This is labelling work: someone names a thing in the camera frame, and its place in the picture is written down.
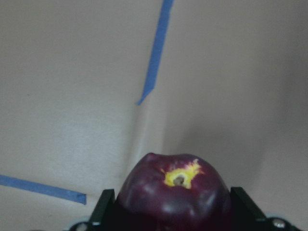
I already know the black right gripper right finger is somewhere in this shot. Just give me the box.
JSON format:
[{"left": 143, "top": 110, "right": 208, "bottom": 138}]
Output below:
[{"left": 231, "top": 187, "right": 267, "bottom": 231}]

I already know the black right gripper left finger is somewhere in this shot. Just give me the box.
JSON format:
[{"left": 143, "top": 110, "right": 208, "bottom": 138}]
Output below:
[{"left": 89, "top": 189, "right": 115, "bottom": 231}]

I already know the dark red apple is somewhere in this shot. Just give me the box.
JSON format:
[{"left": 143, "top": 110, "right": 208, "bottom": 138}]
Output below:
[{"left": 114, "top": 153, "right": 233, "bottom": 231}]

